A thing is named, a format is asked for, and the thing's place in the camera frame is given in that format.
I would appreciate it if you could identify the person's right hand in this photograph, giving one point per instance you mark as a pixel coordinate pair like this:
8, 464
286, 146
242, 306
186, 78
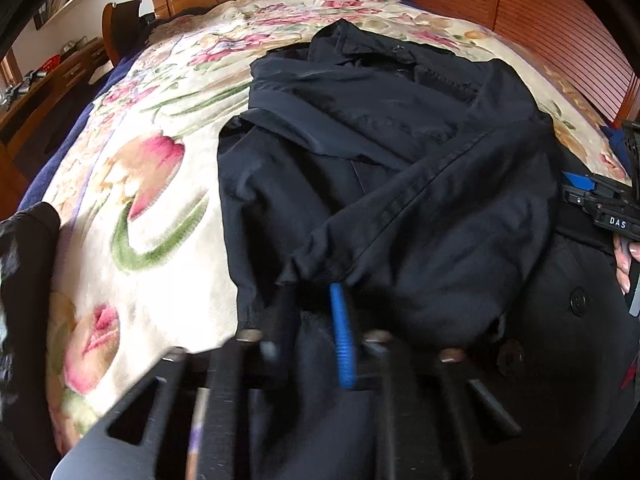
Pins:
622, 260

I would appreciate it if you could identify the wooden chair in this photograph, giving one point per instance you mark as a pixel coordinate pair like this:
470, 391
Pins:
122, 25

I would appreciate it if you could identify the wooden slatted wardrobe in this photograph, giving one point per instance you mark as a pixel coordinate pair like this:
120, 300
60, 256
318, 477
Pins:
540, 10

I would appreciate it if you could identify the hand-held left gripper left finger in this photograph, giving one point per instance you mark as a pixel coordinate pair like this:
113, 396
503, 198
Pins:
220, 410

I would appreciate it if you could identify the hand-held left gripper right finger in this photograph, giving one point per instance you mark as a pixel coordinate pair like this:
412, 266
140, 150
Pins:
342, 340

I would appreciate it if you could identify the dark grey folded garment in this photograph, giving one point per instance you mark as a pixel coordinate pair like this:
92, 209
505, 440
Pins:
25, 285

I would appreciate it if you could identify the wooden desk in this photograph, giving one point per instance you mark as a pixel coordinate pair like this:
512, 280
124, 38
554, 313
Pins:
40, 105

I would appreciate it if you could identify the floral blanket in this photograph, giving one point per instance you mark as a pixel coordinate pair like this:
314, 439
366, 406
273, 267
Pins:
165, 185

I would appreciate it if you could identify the black double-breasted coat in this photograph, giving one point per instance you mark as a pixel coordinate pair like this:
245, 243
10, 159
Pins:
400, 160

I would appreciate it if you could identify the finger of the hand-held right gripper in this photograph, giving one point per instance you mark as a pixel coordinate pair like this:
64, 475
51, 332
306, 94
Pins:
577, 181
632, 150

